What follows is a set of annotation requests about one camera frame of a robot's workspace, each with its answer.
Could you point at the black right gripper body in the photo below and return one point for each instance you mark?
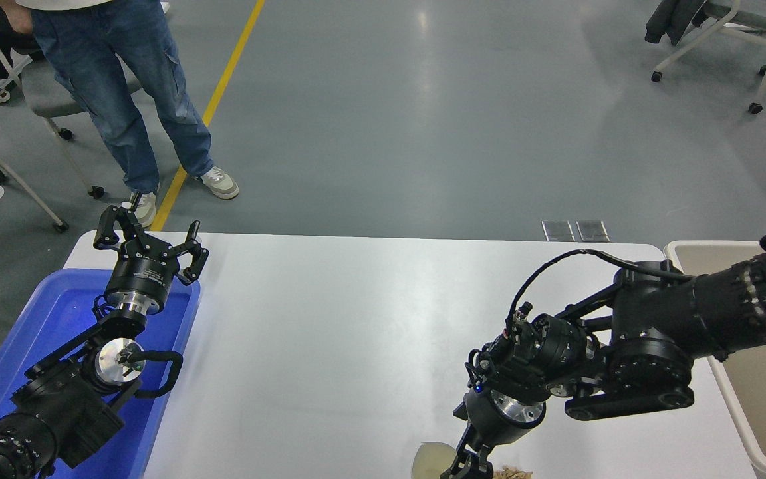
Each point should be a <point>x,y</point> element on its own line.
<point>496,429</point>

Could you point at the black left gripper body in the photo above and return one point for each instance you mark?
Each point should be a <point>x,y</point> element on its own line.
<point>143,276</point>

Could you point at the pale paper cup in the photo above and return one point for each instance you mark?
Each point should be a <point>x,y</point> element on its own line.
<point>431,462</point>

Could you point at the person's forearm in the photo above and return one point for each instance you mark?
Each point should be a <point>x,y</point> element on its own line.
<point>18,16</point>

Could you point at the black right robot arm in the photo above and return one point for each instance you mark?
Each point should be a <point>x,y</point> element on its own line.
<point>655,319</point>

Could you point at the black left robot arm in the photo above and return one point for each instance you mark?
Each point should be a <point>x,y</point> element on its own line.
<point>64,406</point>

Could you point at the blue plastic tray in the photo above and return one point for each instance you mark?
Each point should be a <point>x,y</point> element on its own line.
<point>44,319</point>

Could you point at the person standing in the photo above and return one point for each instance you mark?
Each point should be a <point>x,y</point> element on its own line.
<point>117,66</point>

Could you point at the metal floor outlet plate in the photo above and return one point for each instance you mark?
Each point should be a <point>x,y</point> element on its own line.
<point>558,231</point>
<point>593,230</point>

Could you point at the dark jacket on chair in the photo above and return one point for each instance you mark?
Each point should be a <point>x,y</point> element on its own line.
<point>672,20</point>

